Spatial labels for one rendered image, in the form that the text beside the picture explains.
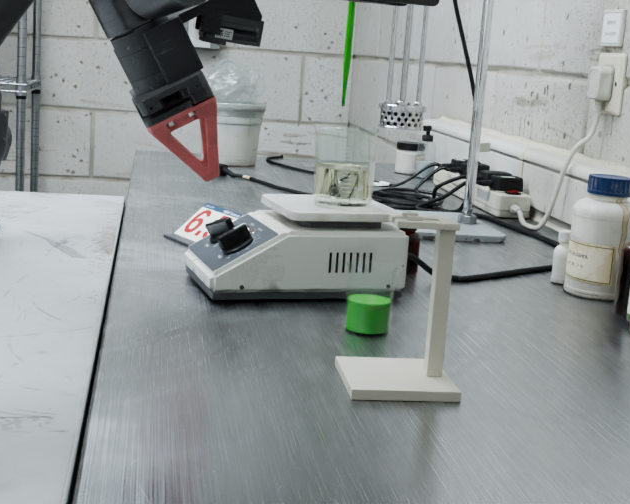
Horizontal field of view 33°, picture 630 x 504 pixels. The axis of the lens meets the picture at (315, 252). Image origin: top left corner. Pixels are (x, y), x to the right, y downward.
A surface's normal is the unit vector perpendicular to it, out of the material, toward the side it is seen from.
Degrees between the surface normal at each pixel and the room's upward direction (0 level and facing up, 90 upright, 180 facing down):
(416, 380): 0
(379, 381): 0
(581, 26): 90
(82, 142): 90
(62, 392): 0
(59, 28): 90
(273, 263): 90
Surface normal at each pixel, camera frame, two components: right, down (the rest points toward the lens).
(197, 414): 0.07, -0.98
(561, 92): -0.99, -0.04
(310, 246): 0.32, 0.20
